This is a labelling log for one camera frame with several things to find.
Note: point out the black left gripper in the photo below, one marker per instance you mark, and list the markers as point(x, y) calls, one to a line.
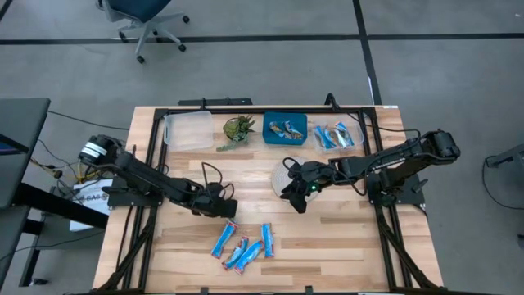
point(217, 205)

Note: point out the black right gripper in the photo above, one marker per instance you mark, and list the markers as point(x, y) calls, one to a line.
point(311, 176)

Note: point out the blue red-ended granola bar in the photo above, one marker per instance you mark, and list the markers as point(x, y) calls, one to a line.
point(224, 239)
point(249, 257)
point(236, 253)
point(269, 240)

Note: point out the blue orange-ended granola bar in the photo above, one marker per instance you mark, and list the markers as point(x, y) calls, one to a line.
point(321, 137)
point(347, 130)
point(332, 141)
point(341, 141)

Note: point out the dark blue granola bar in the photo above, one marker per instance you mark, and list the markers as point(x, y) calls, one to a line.
point(277, 129)
point(294, 130)

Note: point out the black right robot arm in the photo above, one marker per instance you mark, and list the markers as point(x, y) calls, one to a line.
point(393, 162)

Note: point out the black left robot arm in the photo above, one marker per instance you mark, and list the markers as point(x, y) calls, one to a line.
point(143, 176)

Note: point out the clear plastic container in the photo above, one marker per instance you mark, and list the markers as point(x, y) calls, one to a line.
point(192, 131)
point(357, 141)

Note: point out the potted green succulent plant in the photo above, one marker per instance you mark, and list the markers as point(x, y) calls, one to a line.
point(236, 128)

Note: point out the blue plastic container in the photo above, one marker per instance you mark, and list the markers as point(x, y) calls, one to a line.
point(286, 116)

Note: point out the white box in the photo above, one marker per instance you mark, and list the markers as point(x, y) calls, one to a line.
point(92, 192)

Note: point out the blue grey office chair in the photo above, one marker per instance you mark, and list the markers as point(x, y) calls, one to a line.
point(139, 8)

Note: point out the black desk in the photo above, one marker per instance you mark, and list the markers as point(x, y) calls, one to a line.
point(20, 123)

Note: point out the grey stand foot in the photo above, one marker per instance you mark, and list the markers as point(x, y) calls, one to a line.
point(507, 156)

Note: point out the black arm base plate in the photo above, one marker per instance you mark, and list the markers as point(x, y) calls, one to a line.
point(135, 200)
point(409, 196)

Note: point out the black mount bar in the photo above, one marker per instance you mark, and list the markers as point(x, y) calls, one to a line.
point(221, 101)

